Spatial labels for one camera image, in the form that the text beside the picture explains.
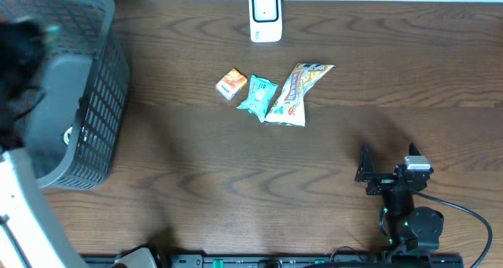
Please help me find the yellow snack bag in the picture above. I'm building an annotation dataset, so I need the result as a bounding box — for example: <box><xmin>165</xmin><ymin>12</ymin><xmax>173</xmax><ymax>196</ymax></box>
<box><xmin>265</xmin><ymin>63</ymin><xmax>334</xmax><ymax>127</ymax></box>

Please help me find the teal wet wipes pack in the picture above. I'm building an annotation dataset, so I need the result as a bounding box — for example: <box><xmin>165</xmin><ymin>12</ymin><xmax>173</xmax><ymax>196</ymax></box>
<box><xmin>237</xmin><ymin>75</ymin><xmax>278</xmax><ymax>123</ymax></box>

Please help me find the small orange box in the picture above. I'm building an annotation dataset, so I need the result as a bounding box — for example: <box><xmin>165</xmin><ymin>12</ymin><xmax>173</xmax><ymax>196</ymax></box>
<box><xmin>215</xmin><ymin>68</ymin><xmax>248</xmax><ymax>101</ymax></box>

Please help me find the small teal packet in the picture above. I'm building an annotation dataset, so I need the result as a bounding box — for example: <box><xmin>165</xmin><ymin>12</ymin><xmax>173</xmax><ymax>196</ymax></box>
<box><xmin>63</xmin><ymin>127</ymin><xmax>72</xmax><ymax>145</ymax></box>

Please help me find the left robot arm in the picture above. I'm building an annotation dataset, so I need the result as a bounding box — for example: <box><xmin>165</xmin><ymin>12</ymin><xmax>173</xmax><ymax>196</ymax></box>
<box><xmin>1</xmin><ymin>18</ymin><xmax>171</xmax><ymax>267</ymax></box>

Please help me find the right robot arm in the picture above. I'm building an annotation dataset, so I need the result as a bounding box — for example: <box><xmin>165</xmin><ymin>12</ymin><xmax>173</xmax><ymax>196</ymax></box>
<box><xmin>354</xmin><ymin>144</ymin><xmax>444</xmax><ymax>253</ymax></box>

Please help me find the white barcode scanner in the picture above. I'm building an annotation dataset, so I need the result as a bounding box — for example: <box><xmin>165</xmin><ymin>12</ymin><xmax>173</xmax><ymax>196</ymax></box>
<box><xmin>248</xmin><ymin>0</ymin><xmax>283</xmax><ymax>43</ymax></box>

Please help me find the grey plastic shopping basket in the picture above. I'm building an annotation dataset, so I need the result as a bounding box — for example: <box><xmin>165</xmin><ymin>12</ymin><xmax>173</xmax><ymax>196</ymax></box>
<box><xmin>1</xmin><ymin>0</ymin><xmax>130</xmax><ymax>190</ymax></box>

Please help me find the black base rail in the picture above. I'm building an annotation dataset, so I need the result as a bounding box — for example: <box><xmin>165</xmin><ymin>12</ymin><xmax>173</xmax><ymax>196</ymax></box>
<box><xmin>154</xmin><ymin>254</ymin><xmax>464</xmax><ymax>268</ymax></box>

